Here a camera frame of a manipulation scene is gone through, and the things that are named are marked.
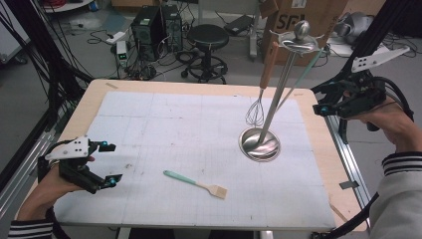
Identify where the aluminium rail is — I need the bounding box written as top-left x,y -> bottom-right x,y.
322,113 -> 386,239
0,128 -> 56,217

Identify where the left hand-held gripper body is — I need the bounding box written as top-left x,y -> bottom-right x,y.
37,134 -> 107,195

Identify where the black metal stand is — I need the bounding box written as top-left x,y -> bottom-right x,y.
312,0 -> 412,145

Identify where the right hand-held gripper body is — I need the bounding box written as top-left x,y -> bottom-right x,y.
326,45 -> 411,132

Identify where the tangle of black cables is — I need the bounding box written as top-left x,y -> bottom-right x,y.
123,49 -> 187,82

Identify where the black round stool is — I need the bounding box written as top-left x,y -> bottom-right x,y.
180,23 -> 231,85

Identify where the person's left hand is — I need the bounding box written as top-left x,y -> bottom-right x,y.
38,156 -> 98,208

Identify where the wire whisk with wooden handle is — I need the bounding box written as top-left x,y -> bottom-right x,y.
244,41 -> 281,128

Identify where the person's right hand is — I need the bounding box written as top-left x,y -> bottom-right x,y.
343,92 -> 422,154

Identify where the large brown cardboard box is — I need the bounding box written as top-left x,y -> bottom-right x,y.
260,0 -> 349,67

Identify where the black tape strip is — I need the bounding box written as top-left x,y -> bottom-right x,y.
338,179 -> 360,190

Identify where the steel utensil stand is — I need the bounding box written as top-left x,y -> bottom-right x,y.
238,19 -> 324,163

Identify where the black metal frame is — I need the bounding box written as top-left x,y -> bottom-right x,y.
0,0 -> 95,133

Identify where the white device with green light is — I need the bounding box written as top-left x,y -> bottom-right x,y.
115,40 -> 129,69

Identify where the grey round appliance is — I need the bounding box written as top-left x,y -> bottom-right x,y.
332,11 -> 374,44

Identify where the pastry brush with mint handle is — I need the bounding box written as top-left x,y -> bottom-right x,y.
162,169 -> 229,200

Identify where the white grid mat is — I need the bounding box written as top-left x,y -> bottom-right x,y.
54,90 -> 337,232

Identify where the black flat device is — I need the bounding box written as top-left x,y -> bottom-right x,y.
223,14 -> 255,36

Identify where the black cable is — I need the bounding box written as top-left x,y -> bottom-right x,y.
312,76 -> 415,239

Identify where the white flat sheet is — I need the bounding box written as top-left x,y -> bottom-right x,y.
326,36 -> 396,60

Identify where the grey metal post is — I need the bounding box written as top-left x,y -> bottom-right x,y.
248,9 -> 262,63

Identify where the black computer tower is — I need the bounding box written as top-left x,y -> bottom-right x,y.
130,5 -> 166,63
161,3 -> 184,54

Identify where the white power strip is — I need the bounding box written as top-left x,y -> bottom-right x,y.
105,30 -> 128,45

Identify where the cream spatula with mint handle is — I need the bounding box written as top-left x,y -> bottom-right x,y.
276,49 -> 323,113

